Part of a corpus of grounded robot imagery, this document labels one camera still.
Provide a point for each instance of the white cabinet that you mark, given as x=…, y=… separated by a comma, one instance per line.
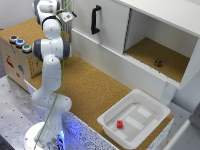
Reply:
x=100, y=55

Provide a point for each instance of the green button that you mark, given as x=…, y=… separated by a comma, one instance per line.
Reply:
x=26, y=48

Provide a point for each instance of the white sliding door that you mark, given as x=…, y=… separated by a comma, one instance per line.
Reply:
x=111, y=26

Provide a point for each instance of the wooden drawer box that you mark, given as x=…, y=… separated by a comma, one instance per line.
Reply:
x=25, y=31

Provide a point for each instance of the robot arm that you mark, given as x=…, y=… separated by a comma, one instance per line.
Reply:
x=50, y=75

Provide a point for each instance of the purple block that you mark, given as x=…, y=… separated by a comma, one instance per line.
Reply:
x=158, y=62

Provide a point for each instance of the white plastic box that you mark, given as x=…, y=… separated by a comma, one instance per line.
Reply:
x=146, y=115

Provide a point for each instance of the pink block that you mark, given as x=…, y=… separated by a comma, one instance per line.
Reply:
x=120, y=124

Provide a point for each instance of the red button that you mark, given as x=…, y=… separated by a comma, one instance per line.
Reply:
x=13, y=39

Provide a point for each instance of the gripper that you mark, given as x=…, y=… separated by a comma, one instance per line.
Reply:
x=66, y=16

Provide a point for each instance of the blue button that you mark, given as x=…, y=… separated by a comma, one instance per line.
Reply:
x=20, y=42

